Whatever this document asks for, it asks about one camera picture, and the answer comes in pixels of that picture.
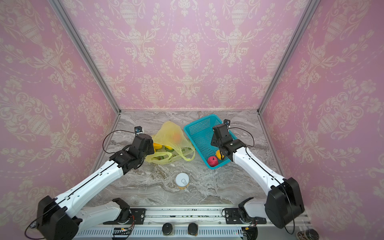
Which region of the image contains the pink dragon fruit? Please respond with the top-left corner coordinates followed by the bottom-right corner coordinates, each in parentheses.
top-left (207, 156), bottom-right (219, 167)

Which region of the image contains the yellow plastic bag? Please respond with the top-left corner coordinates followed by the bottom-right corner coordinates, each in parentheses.
top-left (145, 121), bottom-right (196, 165)

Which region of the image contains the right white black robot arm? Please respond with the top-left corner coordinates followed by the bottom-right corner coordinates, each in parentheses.
top-left (211, 124), bottom-right (305, 229)

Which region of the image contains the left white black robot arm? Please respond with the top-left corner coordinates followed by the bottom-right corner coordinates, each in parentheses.
top-left (35, 133), bottom-right (155, 240)

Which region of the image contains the yellow lemon fruit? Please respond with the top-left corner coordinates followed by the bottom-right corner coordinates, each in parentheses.
top-left (153, 143), bottom-right (163, 151)

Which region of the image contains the teal plastic basket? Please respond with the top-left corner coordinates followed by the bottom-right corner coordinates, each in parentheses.
top-left (184, 114), bottom-right (231, 170)

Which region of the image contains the white lid yellow can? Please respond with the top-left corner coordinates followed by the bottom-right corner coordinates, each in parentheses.
top-left (175, 173), bottom-right (190, 190)

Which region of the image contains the left black round knob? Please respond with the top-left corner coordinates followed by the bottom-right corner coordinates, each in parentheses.
top-left (162, 223), bottom-right (174, 236)

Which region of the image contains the black round knob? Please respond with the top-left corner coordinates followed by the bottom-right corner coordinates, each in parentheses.
top-left (162, 223), bottom-right (174, 236)
top-left (187, 223), bottom-right (199, 236)

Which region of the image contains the right black round knob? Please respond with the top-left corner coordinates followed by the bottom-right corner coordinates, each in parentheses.
top-left (187, 223), bottom-right (199, 236)

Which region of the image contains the dark jar bottom right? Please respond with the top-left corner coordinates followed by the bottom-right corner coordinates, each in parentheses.
top-left (296, 229), bottom-right (320, 240)

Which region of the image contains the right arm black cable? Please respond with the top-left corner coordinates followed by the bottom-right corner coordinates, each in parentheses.
top-left (229, 126), bottom-right (256, 148)

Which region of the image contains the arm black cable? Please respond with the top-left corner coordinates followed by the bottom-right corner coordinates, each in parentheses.
top-left (229, 126), bottom-right (256, 148)
top-left (102, 129), bottom-right (137, 154)

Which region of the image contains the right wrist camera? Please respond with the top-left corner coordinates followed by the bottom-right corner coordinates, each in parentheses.
top-left (223, 119), bottom-right (231, 127)

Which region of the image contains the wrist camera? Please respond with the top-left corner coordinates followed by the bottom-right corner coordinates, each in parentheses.
top-left (223, 119), bottom-right (231, 127)
top-left (134, 126), bottom-right (143, 135)

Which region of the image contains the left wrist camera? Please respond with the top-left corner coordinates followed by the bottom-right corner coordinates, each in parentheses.
top-left (134, 126), bottom-right (143, 135)

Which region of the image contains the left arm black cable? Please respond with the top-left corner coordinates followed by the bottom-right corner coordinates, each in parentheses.
top-left (102, 129), bottom-right (137, 154)

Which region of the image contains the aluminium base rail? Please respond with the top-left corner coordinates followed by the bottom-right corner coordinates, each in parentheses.
top-left (75, 205), bottom-right (312, 240)

